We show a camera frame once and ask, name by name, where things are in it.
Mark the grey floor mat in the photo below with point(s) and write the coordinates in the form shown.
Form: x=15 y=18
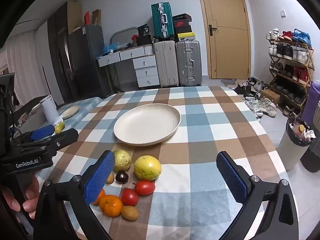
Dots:
x=228 y=82

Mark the white curtain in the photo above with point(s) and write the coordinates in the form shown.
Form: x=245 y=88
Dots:
x=25 y=55

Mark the purple bag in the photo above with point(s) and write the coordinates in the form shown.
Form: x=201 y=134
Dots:
x=312 y=100

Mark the scattered shoes pile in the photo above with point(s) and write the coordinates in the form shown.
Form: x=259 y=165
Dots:
x=257 y=100

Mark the dark brown wardrobe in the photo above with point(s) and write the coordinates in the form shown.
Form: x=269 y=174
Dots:
x=60 y=30

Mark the bumpy yellow-green guava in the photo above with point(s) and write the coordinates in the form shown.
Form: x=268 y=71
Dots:
x=122 y=160

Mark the wooden shoe rack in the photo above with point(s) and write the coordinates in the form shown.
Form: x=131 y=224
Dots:
x=310 y=66

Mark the white desk with drawers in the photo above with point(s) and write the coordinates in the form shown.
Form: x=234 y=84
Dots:
x=146 y=70

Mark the black red shoe box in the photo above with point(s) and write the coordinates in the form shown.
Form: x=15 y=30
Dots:
x=182 y=26

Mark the orange mandarin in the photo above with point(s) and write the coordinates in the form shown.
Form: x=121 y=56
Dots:
x=111 y=205
x=100 y=198

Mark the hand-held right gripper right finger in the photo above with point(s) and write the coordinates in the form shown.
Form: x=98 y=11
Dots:
x=231 y=177

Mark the cream round plate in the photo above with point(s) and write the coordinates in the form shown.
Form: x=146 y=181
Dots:
x=147 y=125

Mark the black carton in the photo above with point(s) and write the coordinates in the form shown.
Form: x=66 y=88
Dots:
x=144 y=31

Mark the yellow black shoe box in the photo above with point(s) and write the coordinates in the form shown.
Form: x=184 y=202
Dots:
x=186 y=36

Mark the dark purple plum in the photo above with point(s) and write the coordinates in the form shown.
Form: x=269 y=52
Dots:
x=121 y=177

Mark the small beige plate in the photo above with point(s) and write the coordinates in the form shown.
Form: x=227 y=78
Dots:
x=70 y=111

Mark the dark grey refrigerator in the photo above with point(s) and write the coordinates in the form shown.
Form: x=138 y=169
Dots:
x=87 y=55

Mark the red tomato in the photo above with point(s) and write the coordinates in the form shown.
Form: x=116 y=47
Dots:
x=145 y=187
x=129 y=197

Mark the person's left hand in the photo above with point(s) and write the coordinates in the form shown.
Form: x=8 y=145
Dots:
x=31 y=200

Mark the beige suitcase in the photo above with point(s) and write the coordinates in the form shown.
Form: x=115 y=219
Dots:
x=166 y=63

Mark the grey chair frame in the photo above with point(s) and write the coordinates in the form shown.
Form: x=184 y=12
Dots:
x=122 y=32

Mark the brown cardboard box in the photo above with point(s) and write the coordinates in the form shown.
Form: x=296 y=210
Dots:
x=270 y=96

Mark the white trash bin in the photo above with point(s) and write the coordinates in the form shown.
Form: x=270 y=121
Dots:
x=287 y=152

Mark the brown paper bag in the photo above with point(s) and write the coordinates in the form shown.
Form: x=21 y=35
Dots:
x=96 y=17

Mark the pale blue checked cloth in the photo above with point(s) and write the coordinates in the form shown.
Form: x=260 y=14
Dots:
x=87 y=105

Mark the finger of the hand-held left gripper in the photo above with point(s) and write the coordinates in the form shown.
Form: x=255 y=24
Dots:
x=65 y=136
x=42 y=132

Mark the small brown round fruit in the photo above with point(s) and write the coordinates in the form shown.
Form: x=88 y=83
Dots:
x=130 y=213
x=110 y=179

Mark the blue brown checked tablecloth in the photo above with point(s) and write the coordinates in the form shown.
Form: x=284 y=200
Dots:
x=200 y=120

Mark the rows of stored shoes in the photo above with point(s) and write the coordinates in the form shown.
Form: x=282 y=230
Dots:
x=287 y=51

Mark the small yellow-green citrus fruit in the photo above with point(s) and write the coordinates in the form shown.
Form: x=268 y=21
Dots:
x=59 y=128

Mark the silver suitcase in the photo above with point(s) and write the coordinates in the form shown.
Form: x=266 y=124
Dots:
x=188 y=63

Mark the white light switch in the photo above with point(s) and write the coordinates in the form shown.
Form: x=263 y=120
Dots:
x=283 y=13

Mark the smooth yellow-green guava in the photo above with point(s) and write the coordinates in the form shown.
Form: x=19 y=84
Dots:
x=147 y=168

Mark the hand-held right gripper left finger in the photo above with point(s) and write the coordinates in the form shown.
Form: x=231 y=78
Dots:
x=100 y=177

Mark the tan wooden door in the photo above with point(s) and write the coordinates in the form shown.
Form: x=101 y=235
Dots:
x=225 y=30

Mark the teal suitcase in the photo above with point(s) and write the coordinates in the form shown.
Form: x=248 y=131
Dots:
x=162 y=20

